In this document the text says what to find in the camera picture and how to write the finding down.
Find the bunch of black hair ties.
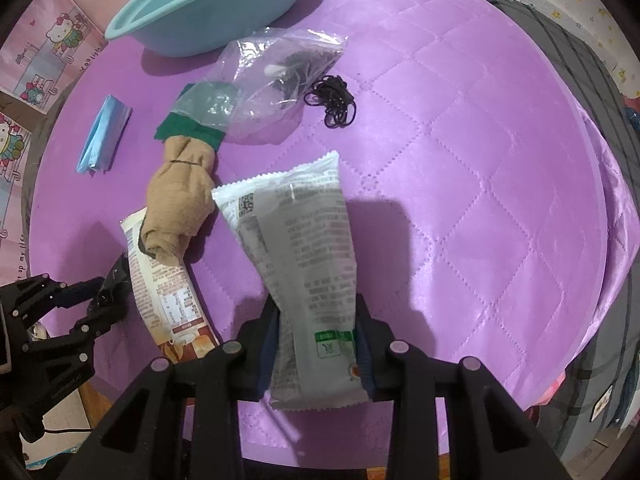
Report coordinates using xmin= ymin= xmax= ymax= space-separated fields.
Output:
xmin=303 ymin=75 xmax=358 ymax=128

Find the pink cartoon cat wall poster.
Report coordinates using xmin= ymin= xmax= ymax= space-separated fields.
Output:
xmin=0 ymin=0 xmax=108 ymax=281

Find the tan sock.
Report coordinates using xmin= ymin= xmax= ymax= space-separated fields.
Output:
xmin=137 ymin=135 xmax=218 ymax=267

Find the light blue plastic basin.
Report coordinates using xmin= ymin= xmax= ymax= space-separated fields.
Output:
xmin=105 ymin=0 xmax=304 ymax=57

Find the purple quilted table cover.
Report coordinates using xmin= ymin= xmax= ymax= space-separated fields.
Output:
xmin=30 ymin=0 xmax=636 ymax=466

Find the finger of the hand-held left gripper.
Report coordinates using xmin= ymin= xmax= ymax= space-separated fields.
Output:
xmin=0 ymin=254 xmax=131 ymax=332
xmin=9 ymin=301 xmax=127 ymax=442

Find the white grey snack packet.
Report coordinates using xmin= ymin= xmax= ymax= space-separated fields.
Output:
xmin=211 ymin=151 xmax=371 ymax=412

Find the grey plaid quilt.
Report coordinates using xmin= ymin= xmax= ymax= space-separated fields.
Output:
xmin=465 ymin=0 xmax=640 ymax=461

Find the blue wrapper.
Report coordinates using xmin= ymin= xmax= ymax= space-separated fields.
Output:
xmin=75 ymin=94 xmax=133 ymax=176

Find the clear plastic bag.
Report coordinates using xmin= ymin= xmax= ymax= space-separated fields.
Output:
xmin=172 ymin=27 xmax=348 ymax=143

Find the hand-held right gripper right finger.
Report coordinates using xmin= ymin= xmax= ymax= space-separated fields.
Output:
xmin=356 ymin=294 xmax=576 ymax=480

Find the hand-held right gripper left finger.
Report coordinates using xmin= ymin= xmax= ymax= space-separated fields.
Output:
xmin=60 ymin=300 xmax=282 ymax=480

